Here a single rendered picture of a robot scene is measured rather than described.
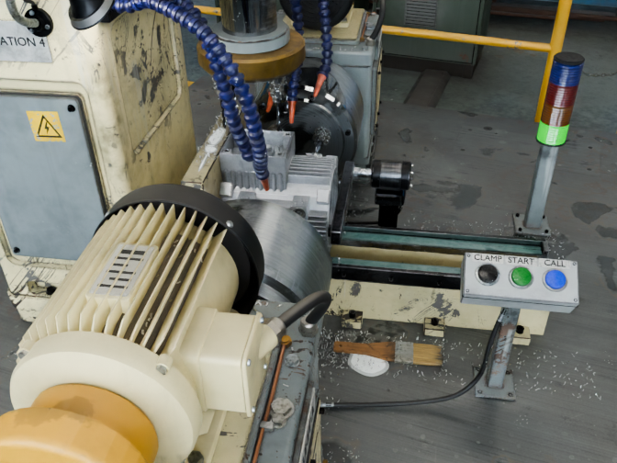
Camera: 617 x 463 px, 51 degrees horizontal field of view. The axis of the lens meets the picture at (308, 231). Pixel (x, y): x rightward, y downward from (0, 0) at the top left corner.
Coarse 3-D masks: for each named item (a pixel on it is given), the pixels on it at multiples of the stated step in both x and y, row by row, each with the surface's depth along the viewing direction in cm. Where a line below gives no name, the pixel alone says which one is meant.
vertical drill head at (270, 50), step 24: (240, 0) 100; (264, 0) 101; (216, 24) 108; (240, 24) 102; (264, 24) 103; (240, 48) 102; (264, 48) 103; (288, 48) 105; (240, 72) 102; (264, 72) 102; (288, 72) 105
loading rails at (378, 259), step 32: (352, 224) 135; (352, 256) 135; (384, 256) 134; (416, 256) 133; (448, 256) 131; (544, 256) 128; (352, 288) 127; (384, 288) 126; (416, 288) 124; (448, 288) 123; (352, 320) 128; (416, 320) 129; (448, 320) 128; (480, 320) 127; (544, 320) 124
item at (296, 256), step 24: (264, 216) 97; (288, 216) 99; (264, 240) 93; (288, 240) 95; (312, 240) 99; (264, 264) 89; (288, 264) 91; (312, 264) 96; (264, 288) 87; (288, 288) 88; (312, 288) 93
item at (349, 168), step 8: (344, 168) 134; (352, 168) 134; (344, 176) 131; (352, 176) 132; (344, 184) 129; (352, 184) 133; (344, 192) 126; (344, 200) 124; (336, 208) 122; (344, 208) 122; (336, 216) 120; (344, 216) 121; (336, 224) 118; (328, 232) 118; (336, 232) 116; (336, 240) 117
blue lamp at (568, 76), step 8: (552, 64) 133; (560, 64) 130; (552, 72) 133; (560, 72) 131; (568, 72) 130; (576, 72) 130; (552, 80) 133; (560, 80) 132; (568, 80) 131; (576, 80) 131
